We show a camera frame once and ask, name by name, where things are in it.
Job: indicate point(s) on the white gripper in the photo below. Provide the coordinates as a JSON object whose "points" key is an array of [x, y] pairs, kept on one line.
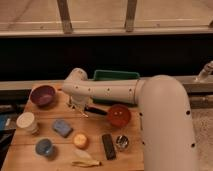
{"points": [[79, 102]]}

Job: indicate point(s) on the black handled dish brush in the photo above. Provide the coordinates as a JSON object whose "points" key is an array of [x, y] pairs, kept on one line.
{"points": [[95, 110]]}

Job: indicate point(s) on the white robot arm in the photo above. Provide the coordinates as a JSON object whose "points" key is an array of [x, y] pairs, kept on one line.
{"points": [[167, 128]]}

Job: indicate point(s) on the purple bowl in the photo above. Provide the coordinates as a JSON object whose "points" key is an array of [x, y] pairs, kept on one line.
{"points": [[42, 95]]}

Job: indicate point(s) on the red bowl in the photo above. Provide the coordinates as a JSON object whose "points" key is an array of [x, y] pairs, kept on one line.
{"points": [[118, 115]]}

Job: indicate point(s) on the blue sponge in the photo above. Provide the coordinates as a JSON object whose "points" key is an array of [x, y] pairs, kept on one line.
{"points": [[62, 128]]}

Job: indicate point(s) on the orange fruit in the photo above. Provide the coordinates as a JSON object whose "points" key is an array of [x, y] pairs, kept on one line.
{"points": [[80, 141]]}

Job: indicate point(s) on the wooden cutting board table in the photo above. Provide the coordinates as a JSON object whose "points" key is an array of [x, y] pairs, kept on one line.
{"points": [[22, 156]]}

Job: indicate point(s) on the black remote bar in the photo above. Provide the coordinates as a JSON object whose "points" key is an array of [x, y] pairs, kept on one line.
{"points": [[108, 147]]}

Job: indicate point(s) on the green plastic tray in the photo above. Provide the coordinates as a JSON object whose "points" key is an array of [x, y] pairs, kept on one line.
{"points": [[109, 75]]}

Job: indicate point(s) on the clear plastic piece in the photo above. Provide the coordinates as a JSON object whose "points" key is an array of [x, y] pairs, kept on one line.
{"points": [[82, 154]]}

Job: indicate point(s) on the blue cup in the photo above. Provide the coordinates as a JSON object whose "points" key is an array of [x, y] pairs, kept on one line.
{"points": [[44, 147]]}

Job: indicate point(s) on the small metal cup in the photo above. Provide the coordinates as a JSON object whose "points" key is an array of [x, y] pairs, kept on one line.
{"points": [[122, 142]]}

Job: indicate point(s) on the white paper cup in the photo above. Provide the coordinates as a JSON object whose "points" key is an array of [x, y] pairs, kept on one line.
{"points": [[27, 121]]}

